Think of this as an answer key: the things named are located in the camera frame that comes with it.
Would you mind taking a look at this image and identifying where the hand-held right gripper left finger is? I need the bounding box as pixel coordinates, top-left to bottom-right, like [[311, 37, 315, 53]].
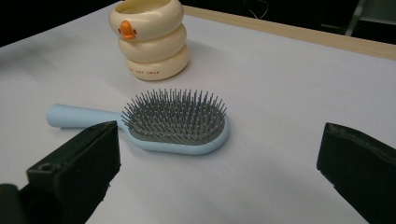
[[18, 120, 121, 224]]

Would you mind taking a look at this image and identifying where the thin white cable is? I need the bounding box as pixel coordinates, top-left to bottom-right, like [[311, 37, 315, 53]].
[[247, 0, 269, 21]]

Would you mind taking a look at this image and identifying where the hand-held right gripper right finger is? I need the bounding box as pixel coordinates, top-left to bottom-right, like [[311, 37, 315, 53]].
[[316, 122, 396, 224]]

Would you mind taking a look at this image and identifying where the cream duck cup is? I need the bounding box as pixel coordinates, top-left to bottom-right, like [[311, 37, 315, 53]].
[[108, 0, 191, 82]]

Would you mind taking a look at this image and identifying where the light blue hairbrush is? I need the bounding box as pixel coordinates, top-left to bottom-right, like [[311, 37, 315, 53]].
[[46, 88, 232, 156]]

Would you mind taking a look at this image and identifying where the grey metal stand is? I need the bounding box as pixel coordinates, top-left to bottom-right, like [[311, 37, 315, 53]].
[[344, 0, 396, 37]]

